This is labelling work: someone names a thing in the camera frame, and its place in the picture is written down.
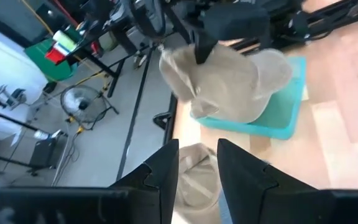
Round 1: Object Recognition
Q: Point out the red container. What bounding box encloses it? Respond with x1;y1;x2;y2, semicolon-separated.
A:
44;47;67;65

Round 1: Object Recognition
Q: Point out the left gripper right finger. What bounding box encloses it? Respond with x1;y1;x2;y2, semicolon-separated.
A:
217;138;358;224

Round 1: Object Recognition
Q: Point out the black floor fan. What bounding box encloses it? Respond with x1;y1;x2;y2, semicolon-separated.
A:
60;85;120;131

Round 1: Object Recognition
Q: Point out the teal plastic bin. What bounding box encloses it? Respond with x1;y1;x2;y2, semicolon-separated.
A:
190;55;308;141

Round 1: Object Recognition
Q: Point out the green bin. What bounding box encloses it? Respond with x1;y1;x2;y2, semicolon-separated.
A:
24;37;78;82

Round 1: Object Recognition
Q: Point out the black floor strip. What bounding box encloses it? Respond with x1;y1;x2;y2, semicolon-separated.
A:
116;46;155;182

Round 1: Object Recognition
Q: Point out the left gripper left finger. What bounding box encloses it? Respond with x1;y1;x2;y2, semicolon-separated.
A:
0;139;180;224

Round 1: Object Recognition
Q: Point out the yellow cable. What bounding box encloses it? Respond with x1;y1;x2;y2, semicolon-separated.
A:
20;0;113;94

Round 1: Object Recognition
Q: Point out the black floor box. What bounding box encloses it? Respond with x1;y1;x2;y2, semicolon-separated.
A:
29;130;68;170

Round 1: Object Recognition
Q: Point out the black work table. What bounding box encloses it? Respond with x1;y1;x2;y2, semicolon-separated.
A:
63;9;180;99

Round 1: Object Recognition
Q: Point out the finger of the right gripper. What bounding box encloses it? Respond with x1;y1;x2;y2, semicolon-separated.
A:
194;30;219;65

